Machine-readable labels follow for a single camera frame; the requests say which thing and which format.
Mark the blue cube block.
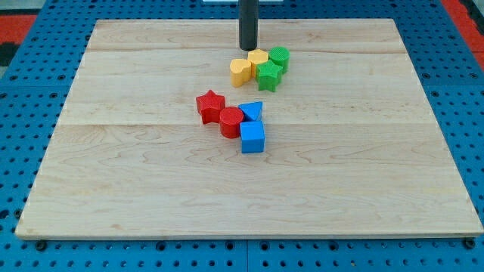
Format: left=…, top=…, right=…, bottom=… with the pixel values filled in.
left=240, top=121, right=265, bottom=153

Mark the red cylinder block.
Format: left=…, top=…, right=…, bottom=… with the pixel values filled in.
left=219, top=107, right=244, bottom=139

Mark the blue triangle block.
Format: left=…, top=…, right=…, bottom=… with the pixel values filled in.
left=238, top=101, right=263, bottom=122

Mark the red star block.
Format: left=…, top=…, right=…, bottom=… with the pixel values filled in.
left=196, top=90, right=225, bottom=125

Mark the yellow heart block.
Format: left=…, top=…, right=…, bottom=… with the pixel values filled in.
left=229, top=59, right=252, bottom=88

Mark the green star block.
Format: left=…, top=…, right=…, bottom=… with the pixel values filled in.
left=256, top=60, right=282, bottom=92

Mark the yellow hexagon block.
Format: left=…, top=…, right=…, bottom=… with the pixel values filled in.
left=247, top=49, right=269, bottom=78

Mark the green cylinder block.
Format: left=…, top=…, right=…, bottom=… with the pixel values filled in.
left=269, top=46, right=290, bottom=74

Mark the light wooden board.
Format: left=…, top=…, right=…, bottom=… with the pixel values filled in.
left=15, top=19, right=483, bottom=240

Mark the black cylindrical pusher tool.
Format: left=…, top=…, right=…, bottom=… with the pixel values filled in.
left=238, top=0, right=259, bottom=51

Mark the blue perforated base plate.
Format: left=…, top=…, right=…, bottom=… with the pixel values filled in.
left=1, top=1, right=483, bottom=271

